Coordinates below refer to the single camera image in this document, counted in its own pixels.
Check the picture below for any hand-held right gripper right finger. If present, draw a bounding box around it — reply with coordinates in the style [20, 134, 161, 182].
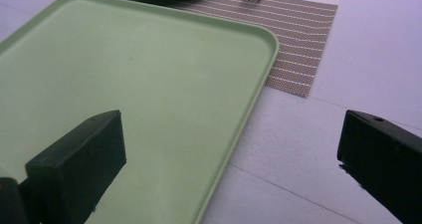
[336, 110, 422, 224]

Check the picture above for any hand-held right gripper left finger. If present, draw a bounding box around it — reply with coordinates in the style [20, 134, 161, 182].
[18, 110, 127, 224]

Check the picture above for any light green plastic tray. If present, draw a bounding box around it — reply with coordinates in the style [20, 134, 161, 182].
[0, 0, 281, 224]

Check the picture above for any brown striped woven placemat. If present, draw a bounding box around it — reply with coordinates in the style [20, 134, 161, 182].
[65, 0, 346, 99]

